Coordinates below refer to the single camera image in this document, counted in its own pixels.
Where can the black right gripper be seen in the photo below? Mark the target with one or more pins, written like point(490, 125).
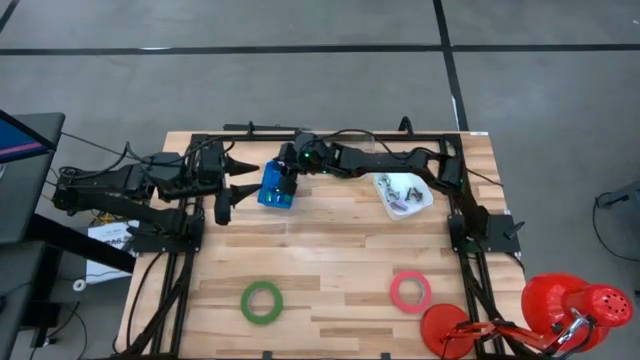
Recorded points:
point(307, 155)

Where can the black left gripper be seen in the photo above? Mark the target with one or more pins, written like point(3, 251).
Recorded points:
point(212, 167)

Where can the green mini stapler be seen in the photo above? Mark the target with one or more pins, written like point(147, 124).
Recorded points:
point(271, 194)

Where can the blue and green stapler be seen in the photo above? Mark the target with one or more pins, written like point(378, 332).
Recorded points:
point(287, 200)

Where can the blue-grey staple remover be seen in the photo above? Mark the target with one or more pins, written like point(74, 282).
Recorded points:
point(385, 182)

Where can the purple staple remover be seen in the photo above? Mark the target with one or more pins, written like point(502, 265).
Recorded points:
point(398, 205)

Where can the large green tape roll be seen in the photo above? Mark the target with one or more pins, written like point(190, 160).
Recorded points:
point(243, 302)

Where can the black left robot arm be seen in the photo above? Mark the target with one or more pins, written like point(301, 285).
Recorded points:
point(125, 182)

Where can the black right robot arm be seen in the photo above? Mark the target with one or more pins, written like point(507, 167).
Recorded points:
point(390, 161)

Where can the pink tape roll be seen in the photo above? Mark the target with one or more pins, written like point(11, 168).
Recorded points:
point(393, 291)

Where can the blue plastic basket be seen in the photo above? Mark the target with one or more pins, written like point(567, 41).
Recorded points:
point(267, 182)

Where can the clear plastic bin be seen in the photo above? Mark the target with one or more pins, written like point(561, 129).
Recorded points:
point(374, 147)

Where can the white plastic bin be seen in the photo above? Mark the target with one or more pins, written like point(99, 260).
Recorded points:
point(425, 200)

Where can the white paper sheet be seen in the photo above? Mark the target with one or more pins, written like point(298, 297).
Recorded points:
point(102, 262)

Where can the black monitor with blue screen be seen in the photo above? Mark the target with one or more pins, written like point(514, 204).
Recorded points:
point(15, 140)

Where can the red desk lamp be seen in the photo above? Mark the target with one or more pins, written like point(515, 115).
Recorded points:
point(550, 300)

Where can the grey chair base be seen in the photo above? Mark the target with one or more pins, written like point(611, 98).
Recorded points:
point(632, 191)

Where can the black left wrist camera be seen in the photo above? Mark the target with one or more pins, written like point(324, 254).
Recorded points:
point(223, 210)

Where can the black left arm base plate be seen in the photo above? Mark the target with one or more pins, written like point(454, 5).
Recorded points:
point(145, 242)

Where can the black metal table frame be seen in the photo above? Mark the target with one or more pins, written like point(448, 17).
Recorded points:
point(435, 137)

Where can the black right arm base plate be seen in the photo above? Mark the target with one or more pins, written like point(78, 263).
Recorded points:
point(500, 242)

